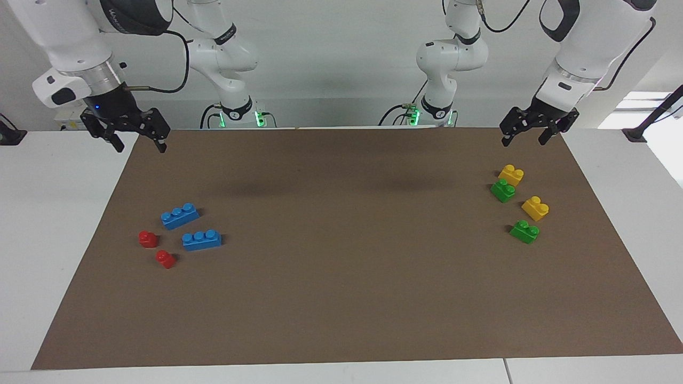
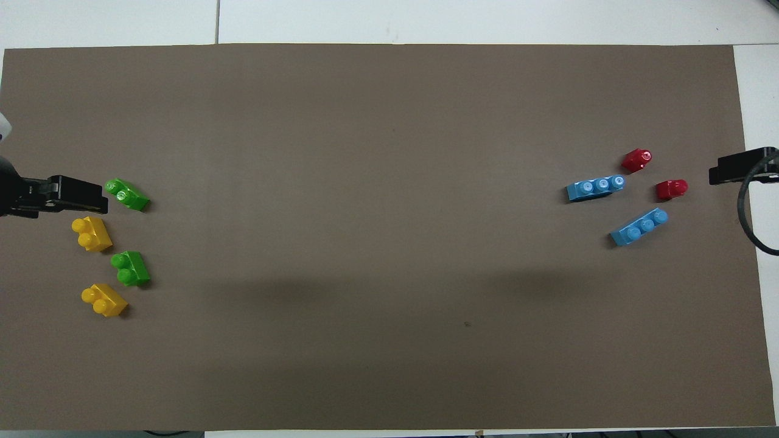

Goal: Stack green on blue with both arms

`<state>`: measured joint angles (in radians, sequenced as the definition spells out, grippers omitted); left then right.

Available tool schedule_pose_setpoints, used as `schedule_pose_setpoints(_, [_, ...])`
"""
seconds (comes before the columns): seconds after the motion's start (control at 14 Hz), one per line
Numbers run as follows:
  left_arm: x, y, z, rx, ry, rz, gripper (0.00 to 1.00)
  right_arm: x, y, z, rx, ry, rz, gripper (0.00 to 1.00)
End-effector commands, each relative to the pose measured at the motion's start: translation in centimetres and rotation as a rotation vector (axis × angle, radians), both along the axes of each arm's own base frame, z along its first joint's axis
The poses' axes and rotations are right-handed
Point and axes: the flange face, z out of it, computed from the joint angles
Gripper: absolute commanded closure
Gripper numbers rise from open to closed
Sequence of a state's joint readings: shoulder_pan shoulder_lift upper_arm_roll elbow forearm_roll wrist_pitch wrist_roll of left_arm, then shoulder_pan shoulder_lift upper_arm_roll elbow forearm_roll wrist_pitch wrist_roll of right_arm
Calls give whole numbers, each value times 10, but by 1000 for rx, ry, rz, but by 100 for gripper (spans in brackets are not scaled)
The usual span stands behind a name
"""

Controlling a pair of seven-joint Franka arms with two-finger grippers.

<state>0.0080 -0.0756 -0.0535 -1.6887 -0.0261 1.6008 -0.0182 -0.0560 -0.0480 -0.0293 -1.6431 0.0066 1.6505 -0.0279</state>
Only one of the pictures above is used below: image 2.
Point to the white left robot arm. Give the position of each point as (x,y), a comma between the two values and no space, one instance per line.
(3,128)

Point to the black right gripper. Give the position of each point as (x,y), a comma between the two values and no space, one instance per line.
(767,164)

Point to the brown table mat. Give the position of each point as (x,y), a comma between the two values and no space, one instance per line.
(389,152)

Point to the blue three-stud toy brick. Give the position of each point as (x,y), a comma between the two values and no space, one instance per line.
(593,188)
(639,228)

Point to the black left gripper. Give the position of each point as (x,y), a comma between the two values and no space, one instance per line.
(15,194)

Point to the red one-stud toy brick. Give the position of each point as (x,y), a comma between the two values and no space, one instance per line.
(670,190)
(636,160)

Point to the yellow two-stud toy brick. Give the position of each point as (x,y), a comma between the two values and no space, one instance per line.
(94,234)
(106,301)

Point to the green two-stud toy brick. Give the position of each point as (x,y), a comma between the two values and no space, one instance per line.
(132,269)
(129,196)

